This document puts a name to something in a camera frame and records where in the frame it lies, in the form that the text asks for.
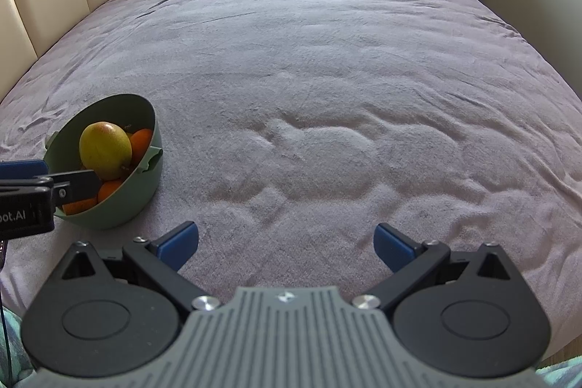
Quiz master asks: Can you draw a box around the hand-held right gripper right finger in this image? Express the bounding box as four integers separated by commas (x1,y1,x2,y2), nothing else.
352,223,519,312

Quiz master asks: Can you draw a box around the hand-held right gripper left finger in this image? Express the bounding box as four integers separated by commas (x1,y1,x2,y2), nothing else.
61,221,222,312

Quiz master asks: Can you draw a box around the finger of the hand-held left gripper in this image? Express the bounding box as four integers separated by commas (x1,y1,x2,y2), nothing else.
48,170,99,203
0,160,50,180

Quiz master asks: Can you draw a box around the orange mandarin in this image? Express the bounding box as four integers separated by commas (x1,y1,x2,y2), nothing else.
97,178,125,203
129,128,154,167
62,197,98,216

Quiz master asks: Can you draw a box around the large yellow green apple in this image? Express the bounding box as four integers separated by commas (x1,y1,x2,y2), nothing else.
79,121,133,181

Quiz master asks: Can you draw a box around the green colander bowl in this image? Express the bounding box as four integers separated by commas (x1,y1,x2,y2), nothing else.
44,93,163,231

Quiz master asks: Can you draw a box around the teal patterned clothing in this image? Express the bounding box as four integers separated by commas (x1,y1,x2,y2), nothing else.
0,311,582,388

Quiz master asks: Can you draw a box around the black cable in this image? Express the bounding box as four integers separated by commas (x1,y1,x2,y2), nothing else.
0,274,14,375

